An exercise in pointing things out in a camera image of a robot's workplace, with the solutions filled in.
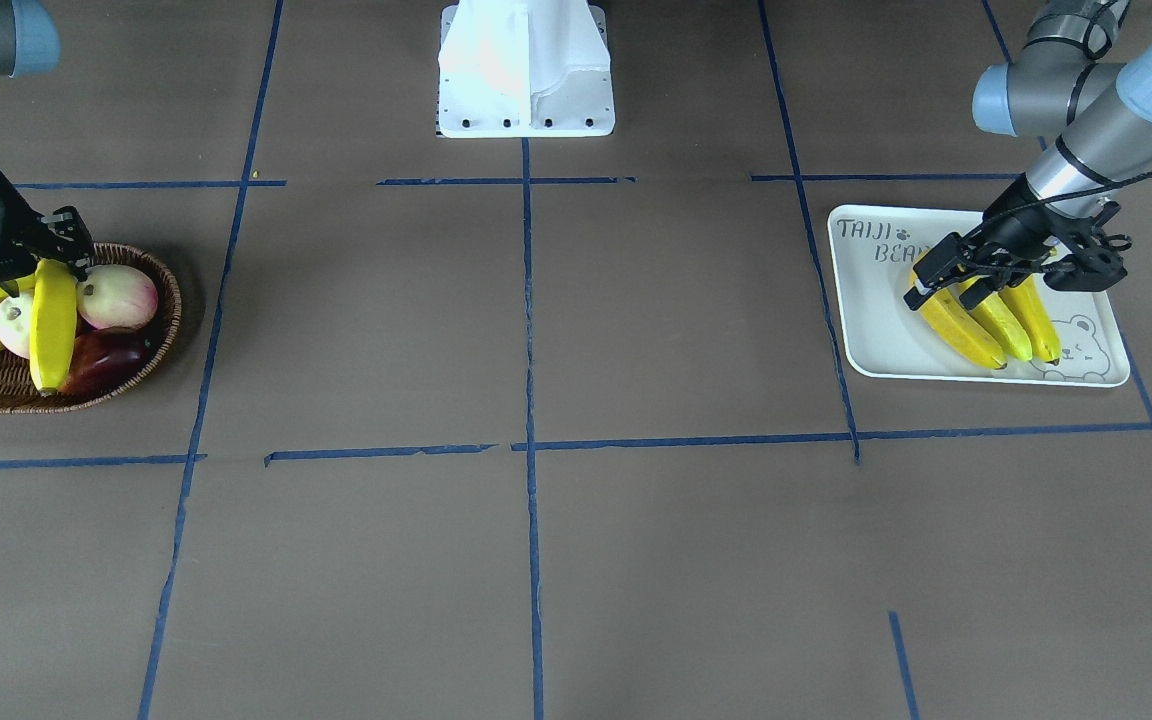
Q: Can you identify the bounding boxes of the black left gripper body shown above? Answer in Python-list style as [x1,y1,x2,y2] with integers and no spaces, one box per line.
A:
[975,179,1068,263]

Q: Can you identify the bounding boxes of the dark red apple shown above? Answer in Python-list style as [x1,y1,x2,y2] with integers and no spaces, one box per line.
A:
[59,327,156,397]

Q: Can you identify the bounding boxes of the white bear tray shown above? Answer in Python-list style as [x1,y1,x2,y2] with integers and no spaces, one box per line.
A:
[827,204,1132,388]

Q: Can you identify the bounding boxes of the brown wicker basket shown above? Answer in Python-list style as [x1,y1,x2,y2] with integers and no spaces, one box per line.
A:
[0,242,183,415]

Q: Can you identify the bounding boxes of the pink white peach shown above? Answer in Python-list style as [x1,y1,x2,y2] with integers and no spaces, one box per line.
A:
[77,264,159,331]

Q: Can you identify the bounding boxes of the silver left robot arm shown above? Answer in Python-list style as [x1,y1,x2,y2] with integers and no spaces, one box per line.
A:
[904,1,1152,310]

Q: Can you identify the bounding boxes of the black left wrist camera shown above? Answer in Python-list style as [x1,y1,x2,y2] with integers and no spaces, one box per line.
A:
[1039,200,1134,293]

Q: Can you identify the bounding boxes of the yellow banana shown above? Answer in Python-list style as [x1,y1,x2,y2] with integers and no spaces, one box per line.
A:
[916,285,1009,370]
[998,275,1062,365]
[29,259,78,396]
[967,293,1034,363]

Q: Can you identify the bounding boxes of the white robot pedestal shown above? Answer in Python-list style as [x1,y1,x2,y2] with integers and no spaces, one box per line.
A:
[435,1,616,138]

